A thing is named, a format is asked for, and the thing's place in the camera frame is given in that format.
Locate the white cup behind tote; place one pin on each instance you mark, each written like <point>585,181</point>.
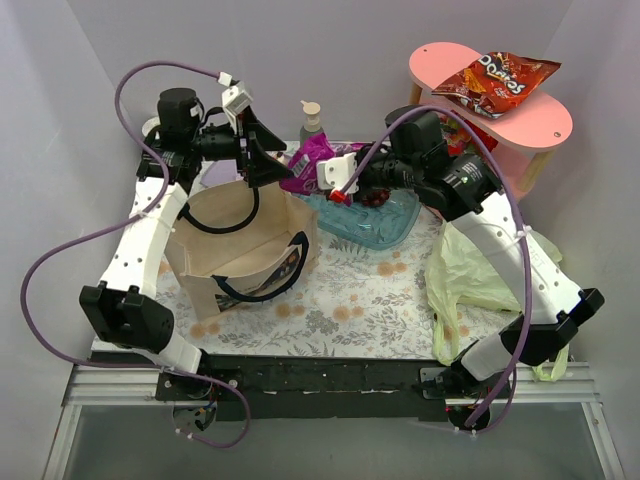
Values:
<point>149,125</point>

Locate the beige canvas tote bag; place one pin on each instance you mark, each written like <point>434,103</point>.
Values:
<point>236,246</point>

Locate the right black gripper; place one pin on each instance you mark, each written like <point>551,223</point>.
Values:
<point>370,175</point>

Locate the purple plastic lid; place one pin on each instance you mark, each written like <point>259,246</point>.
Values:
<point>220,172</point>

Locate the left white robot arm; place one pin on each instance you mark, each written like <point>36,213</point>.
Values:
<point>122,308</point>

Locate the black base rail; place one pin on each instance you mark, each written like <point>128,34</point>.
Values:
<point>289,387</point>

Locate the red grape bunch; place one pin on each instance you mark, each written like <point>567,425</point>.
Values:
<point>375,199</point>

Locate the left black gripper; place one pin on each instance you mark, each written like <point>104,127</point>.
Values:
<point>243,150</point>

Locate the grey soap pump bottle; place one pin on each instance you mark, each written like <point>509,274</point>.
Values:
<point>312,124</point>

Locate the light green plastic grocery bag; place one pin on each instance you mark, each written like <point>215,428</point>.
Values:
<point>457,272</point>

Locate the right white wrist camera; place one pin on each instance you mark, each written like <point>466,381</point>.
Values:
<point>332,175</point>

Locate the blue transparent plastic tray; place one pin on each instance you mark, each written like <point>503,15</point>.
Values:
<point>376,228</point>

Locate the orange Doritos chip bag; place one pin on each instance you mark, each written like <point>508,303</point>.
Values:
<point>496,83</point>

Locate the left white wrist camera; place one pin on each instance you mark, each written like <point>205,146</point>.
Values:
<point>235,98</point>

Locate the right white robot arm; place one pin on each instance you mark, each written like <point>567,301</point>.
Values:
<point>473,197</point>

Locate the pink three-tier shelf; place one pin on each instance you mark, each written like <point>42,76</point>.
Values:
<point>527,137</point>

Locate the purple snack bag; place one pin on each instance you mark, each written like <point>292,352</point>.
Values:
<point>304,161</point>

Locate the floral table mat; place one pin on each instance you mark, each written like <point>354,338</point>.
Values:
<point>356,302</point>

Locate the red fruit candy bag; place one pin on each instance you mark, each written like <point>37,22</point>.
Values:
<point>458,139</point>

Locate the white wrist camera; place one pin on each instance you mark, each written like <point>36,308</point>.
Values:
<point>332,175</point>
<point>235,98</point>

